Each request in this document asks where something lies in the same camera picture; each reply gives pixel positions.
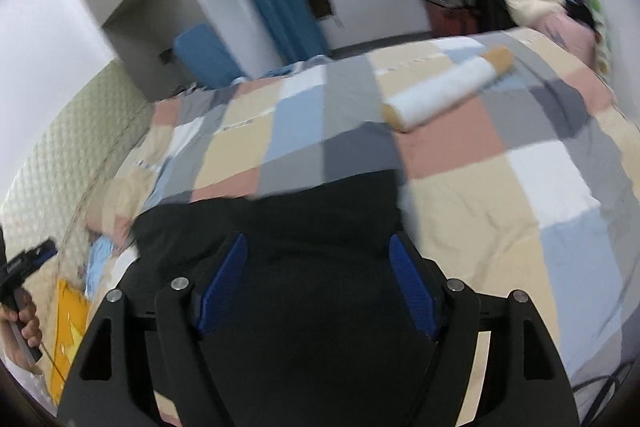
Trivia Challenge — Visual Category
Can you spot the cream fluffy blanket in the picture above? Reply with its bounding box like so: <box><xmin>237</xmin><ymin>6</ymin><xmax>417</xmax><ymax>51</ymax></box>
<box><xmin>505</xmin><ymin>0</ymin><xmax>567</xmax><ymax>28</ymax></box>

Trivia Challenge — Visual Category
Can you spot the light blue cloth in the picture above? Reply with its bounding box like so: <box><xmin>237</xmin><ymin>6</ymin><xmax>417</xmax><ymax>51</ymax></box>
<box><xmin>85</xmin><ymin>237</ymin><xmax>139</xmax><ymax>299</ymax></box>

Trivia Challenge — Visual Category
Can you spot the person's left hand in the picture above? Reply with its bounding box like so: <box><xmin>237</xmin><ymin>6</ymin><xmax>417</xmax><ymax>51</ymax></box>
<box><xmin>0</xmin><ymin>289</ymin><xmax>44</xmax><ymax>360</ymax></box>

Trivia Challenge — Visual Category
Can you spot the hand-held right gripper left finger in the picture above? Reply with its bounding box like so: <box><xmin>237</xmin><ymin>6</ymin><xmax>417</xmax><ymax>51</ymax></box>
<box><xmin>57</xmin><ymin>232</ymin><xmax>248</xmax><ymax>427</ymax></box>

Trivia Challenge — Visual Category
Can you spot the black puffer jacket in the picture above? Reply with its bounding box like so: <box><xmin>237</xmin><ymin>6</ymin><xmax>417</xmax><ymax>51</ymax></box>
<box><xmin>132</xmin><ymin>169</ymin><xmax>443</xmax><ymax>427</ymax></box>

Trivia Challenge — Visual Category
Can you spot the pastel patchwork bed sheet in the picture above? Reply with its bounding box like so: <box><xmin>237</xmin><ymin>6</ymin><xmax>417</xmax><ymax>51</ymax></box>
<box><xmin>82</xmin><ymin>27</ymin><xmax>640</xmax><ymax>427</ymax></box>

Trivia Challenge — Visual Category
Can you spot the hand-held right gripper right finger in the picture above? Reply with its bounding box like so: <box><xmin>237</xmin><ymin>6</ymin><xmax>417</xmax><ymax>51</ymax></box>
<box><xmin>389</xmin><ymin>231</ymin><xmax>581</xmax><ymax>427</ymax></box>

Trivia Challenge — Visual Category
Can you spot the cream quilted headboard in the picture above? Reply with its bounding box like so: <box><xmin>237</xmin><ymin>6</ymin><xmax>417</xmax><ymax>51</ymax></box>
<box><xmin>0</xmin><ymin>57</ymin><xmax>157</xmax><ymax>308</ymax></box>

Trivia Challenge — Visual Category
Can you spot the black cable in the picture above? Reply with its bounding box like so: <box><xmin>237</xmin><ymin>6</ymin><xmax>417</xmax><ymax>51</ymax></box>
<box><xmin>570</xmin><ymin>364</ymin><xmax>632</xmax><ymax>410</ymax></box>

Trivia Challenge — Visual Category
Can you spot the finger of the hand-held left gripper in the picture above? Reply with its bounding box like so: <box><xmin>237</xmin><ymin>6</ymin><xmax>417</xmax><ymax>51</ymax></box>
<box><xmin>22</xmin><ymin>238</ymin><xmax>58</xmax><ymax>262</ymax></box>

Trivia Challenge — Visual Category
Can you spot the yellow cartoon pillow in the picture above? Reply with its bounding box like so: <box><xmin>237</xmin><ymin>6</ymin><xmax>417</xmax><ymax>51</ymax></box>
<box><xmin>49</xmin><ymin>279</ymin><xmax>94</xmax><ymax>408</ymax></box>

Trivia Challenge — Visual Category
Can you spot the pink pillow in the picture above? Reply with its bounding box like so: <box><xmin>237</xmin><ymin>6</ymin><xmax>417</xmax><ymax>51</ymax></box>
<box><xmin>542</xmin><ymin>14</ymin><xmax>602</xmax><ymax>64</ymax></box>

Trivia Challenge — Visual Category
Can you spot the blue curtain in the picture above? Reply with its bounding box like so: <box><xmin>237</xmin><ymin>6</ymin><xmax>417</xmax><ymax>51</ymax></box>
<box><xmin>232</xmin><ymin>0</ymin><xmax>331</xmax><ymax>64</ymax></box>

